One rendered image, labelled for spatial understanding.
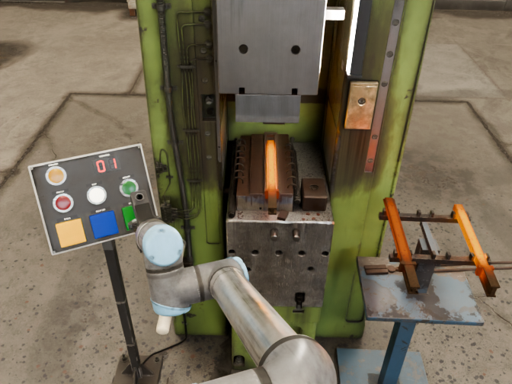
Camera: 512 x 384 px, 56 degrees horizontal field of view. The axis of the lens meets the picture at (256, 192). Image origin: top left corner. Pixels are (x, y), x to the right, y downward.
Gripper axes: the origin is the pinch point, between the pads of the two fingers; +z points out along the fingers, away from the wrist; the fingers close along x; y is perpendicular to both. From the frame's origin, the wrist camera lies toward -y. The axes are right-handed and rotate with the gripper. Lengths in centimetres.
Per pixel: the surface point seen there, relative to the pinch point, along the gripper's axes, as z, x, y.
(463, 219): -20, 103, 25
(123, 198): 11.0, -2.5, -5.8
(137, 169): 11.0, 3.9, -13.8
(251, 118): -4.0, 39.9, -22.6
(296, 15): -24, 51, -48
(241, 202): 13.9, 36.8, 5.5
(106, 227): 10.3, -9.6, 1.7
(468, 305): -19, 101, 56
